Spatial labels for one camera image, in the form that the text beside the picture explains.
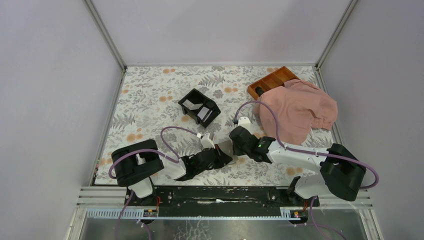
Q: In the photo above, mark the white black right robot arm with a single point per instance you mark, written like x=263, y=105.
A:
x=332, y=174

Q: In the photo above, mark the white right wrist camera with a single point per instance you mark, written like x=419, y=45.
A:
x=242, y=122

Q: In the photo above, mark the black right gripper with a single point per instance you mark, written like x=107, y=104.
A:
x=236, y=151

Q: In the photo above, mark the stack of cards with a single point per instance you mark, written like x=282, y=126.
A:
x=197, y=110

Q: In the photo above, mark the grey card stack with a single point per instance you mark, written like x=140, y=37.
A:
x=227, y=147

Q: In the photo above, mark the orange compartment tray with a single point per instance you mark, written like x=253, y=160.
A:
x=275, y=79

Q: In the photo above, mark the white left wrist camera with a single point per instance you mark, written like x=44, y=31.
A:
x=206, y=140

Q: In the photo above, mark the pink cloth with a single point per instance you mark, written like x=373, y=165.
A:
x=297, y=107

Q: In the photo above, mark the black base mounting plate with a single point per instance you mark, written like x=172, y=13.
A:
x=218, y=199

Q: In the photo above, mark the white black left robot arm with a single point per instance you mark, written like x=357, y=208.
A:
x=133, y=166

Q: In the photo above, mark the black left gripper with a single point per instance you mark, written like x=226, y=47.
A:
x=224, y=159

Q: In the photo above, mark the black card holder box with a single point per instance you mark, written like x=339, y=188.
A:
x=196, y=96

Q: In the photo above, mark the white slotted cable duct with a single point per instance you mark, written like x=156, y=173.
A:
x=152, y=214

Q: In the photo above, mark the floral table mat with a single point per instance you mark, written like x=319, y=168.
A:
x=148, y=102

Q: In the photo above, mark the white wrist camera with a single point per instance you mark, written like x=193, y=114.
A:
x=206, y=140
x=242, y=122

